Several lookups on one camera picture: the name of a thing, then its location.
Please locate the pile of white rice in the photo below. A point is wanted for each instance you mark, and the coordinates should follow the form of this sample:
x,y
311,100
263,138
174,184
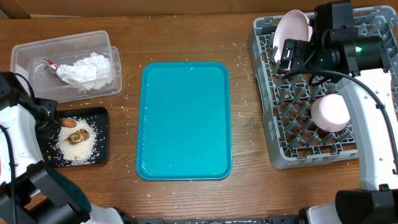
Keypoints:
x,y
61,153

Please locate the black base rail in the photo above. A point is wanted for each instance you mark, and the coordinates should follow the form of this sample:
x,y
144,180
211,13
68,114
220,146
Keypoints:
x,y
273,219

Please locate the small pink bowl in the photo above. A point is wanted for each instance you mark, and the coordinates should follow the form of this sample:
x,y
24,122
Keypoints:
x,y
330,113

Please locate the large white plate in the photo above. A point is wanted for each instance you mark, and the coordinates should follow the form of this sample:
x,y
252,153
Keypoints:
x,y
293,25

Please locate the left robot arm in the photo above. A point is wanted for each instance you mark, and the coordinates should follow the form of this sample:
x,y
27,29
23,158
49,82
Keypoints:
x,y
31,190

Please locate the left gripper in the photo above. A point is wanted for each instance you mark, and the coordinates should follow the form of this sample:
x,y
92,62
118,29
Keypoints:
x,y
45,132

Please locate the clear plastic waste bin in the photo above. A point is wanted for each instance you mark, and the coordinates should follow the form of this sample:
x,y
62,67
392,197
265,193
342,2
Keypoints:
x,y
27,60

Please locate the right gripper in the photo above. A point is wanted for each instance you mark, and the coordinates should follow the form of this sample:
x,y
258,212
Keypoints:
x,y
298,50

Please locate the golden food scrap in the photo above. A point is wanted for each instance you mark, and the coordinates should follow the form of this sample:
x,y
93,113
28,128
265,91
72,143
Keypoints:
x,y
78,136

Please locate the red foil snack wrapper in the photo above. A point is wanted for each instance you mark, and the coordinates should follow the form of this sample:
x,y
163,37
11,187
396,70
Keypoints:
x,y
50,66

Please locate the grey dishwasher rack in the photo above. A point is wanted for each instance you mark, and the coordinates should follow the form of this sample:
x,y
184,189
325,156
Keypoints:
x,y
293,138

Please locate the white tissue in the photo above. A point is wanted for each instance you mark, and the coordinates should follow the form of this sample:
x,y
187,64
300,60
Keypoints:
x,y
104,75
73,74

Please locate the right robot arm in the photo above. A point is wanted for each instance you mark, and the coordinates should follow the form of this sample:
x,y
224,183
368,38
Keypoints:
x,y
330,46

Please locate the teal plastic serving tray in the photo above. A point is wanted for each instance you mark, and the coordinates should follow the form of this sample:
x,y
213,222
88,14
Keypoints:
x,y
184,130

